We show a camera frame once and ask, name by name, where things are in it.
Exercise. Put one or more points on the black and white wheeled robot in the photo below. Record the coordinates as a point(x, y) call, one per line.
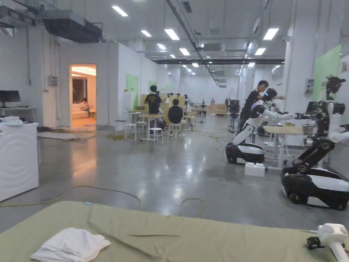
point(319, 152)

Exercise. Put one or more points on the desk with black monitor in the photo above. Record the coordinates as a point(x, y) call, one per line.
point(11, 109)

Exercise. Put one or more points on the grey wall electrical box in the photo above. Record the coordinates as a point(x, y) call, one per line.
point(53, 81)

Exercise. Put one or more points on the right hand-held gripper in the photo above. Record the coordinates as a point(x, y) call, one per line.
point(331, 232)

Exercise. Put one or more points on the white block on floor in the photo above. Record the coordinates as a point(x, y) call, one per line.
point(255, 169)

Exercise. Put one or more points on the white humanoid robot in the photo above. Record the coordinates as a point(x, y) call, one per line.
point(256, 112)

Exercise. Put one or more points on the pale sofa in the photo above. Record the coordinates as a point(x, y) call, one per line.
point(79, 112)

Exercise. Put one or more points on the white cloth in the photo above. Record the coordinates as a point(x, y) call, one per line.
point(71, 247)

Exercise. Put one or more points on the bed with pale green sheet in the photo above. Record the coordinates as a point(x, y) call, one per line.
point(174, 245)

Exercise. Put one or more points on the white washing machine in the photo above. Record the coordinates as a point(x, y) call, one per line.
point(17, 161)

